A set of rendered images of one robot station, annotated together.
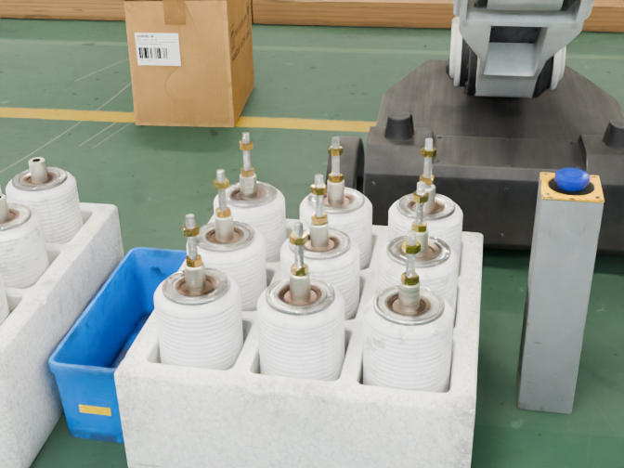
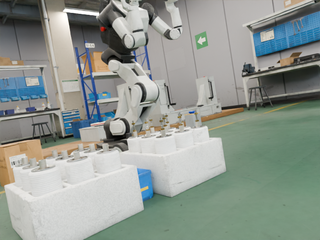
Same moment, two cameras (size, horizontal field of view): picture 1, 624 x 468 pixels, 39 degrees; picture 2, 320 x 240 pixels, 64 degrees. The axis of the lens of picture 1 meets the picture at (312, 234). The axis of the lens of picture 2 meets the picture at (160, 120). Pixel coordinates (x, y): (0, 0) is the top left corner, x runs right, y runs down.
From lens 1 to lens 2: 1.11 m
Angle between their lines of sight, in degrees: 54
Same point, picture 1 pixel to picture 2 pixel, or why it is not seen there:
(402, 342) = (205, 129)
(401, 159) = not seen: hidden behind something
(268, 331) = (184, 136)
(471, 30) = (139, 108)
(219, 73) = not seen: hidden behind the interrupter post
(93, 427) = (144, 196)
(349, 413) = (205, 146)
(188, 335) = (172, 143)
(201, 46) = (33, 155)
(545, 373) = not seen: hidden behind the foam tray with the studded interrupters
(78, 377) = (140, 178)
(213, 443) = (185, 168)
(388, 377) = (204, 139)
